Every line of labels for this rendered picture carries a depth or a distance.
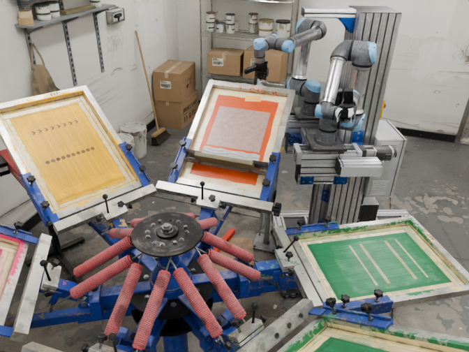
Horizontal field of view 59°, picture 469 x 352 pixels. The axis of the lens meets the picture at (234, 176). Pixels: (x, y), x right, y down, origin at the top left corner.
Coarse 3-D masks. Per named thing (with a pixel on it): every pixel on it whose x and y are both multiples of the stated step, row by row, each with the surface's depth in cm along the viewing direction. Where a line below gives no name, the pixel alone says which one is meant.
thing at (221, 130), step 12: (228, 96) 272; (216, 108) 269; (228, 108) 268; (240, 108) 266; (216, 120) 264; (228, 120) 263; (240, 120) 262; (216, 132) 260; (228, 132) 259; (204, 144) 257; (216, 144) 256; (228, 144) 255; (192, 168) 250; (204, 168) 249; (216, 168) 247
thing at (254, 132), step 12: (252, 108) 265; (264, 108) 264; (276, 108) 262; (252, 120) 261; (264, 120) 259; (240, 132) 258; (252, 132) 256; (264, 132) 255; (240, 144) 253; (252, 144) 252; (264, 144) 251; (240, 180) 241; (252, 180) 240
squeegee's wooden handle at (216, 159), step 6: (198, 156) 242; (204, 156) 240; (210, 156) 240; (216, 156) 239; (222, 156) 238; (210, 162) 244; (216, 162) 242; (222, 162) 240; (228, 162) 238; (234, 162) 236; (240, 162) 235; (246, 162) 234; (252, 162) 234; (246, 168) 239; (252, 168) 237
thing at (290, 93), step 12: (216, 84) 274; (228, 84) 273; (240, 84) 272; (204, 96) 271; (288, 96) 261; (204, 108) 268; (288, 108) 257; (192, 132) 258; (192, 144) 257; (276, 144) 246; (180, 180) 243; (192, 180) 242; (228, 192) 235; (240, 192) 234; (252, 192) 233
